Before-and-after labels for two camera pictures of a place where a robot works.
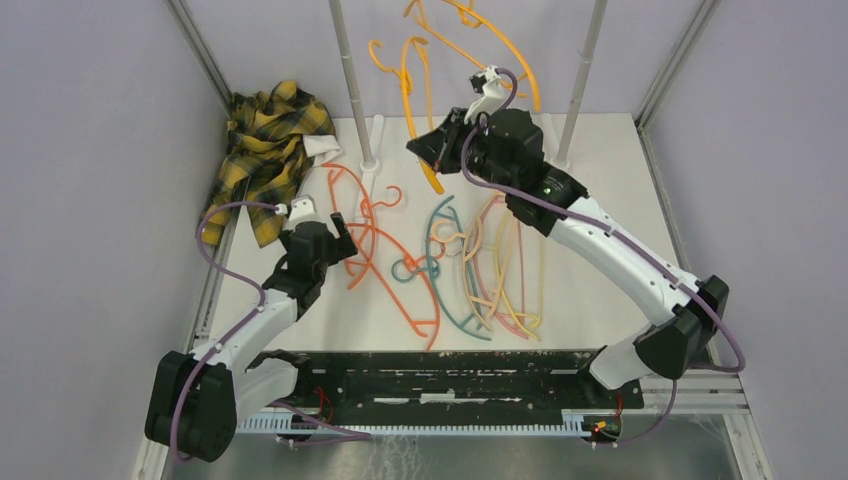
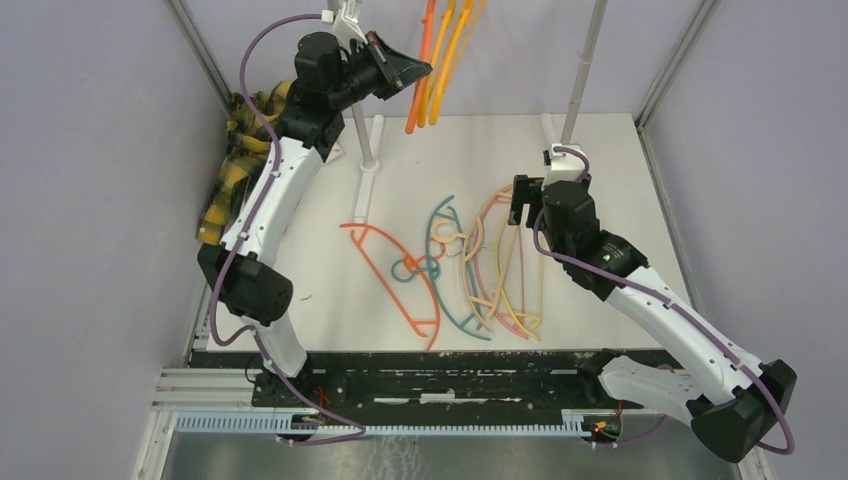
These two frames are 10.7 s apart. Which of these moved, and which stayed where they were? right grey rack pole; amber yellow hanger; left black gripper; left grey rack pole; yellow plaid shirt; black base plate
Moved: amber yellow hanger; left black gripper
Stayed: black base plate; left grey rack pole; yellow plaid shirt; right grey rack pole
